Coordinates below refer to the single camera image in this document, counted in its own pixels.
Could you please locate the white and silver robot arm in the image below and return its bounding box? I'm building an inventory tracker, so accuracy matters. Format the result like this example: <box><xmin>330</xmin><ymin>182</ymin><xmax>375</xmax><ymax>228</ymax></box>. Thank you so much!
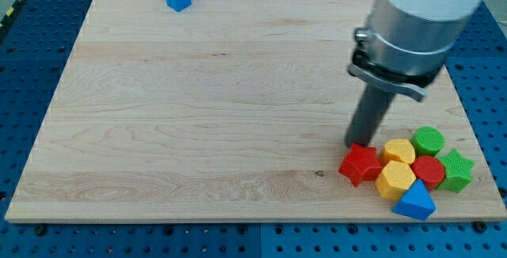
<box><xmin>348</xmin><ymin>0</ymin><xmax>482</xmax><ymax>101</ymax></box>

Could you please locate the green cylinder block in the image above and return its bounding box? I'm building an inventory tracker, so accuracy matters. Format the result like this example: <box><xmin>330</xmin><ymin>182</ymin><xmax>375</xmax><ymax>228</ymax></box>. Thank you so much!
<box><xmin>410</xmin><ymin>127</ymin><xmax>445</xmax><ymax>156</ymax></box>

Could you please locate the wooden board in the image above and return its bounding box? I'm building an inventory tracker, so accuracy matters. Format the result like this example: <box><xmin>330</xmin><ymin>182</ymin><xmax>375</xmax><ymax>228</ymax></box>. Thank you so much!
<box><xmin>4</xmin><ymin>0</ymin><xmax>507</xmax><ymax>225</ymax></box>

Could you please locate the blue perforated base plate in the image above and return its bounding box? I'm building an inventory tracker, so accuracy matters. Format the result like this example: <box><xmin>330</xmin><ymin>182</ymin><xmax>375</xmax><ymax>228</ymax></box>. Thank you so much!
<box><xmin>1</xmin><ymin>0</ymin><xmax>506</xmax><ymax>257</ymax></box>

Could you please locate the yellow heart block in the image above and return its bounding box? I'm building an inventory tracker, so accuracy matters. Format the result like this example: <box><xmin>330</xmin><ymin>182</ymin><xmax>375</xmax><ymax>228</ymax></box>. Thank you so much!
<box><xmin>379</xmin><ymin>138</ymin><xmax>416</xmax><ymax>166</ymax></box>

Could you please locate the red cylinder block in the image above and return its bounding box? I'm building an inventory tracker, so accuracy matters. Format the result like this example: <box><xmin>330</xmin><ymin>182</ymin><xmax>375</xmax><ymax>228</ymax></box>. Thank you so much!
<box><xmin>411</xmin><ymin>155</ymin><xmax>446</xmax><ymax>192</ymax></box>

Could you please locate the red star block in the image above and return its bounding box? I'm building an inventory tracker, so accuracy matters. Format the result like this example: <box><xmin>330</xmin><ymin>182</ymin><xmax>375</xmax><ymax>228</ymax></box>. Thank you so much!
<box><xmin>338</xmin><ymin>143</ymin><xmax>383</xmax><ymax>187</ymax></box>

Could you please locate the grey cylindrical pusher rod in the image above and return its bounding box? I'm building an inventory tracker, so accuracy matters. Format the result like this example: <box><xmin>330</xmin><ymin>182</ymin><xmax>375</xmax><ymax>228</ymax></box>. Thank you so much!
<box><xmin>345</xmin><ymin>85</ymin><xmax>395</xmax><ymax>147</ymax></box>

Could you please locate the blue triangle block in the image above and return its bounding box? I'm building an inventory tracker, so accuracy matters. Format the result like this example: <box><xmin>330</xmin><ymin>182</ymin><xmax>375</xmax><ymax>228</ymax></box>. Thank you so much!
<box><xmin>391</xmin><ymin>179</ymin><xmax>436</xmax><ymax>221</ymax></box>

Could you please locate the green star block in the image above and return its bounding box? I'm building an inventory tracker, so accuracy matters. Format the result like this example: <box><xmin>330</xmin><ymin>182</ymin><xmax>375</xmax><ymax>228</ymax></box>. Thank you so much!
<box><xmin>436</xmin><ymin>149</ymin><xmax>475</xmax><ymax>193</ymax></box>

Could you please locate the yellow hexagon block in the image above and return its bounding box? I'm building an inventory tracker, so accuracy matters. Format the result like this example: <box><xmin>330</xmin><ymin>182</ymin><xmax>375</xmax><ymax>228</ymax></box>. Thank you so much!
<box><xmin>375</xmin><ymin>161</ymin><xmax>416</xmax><ymax>200</ymax></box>

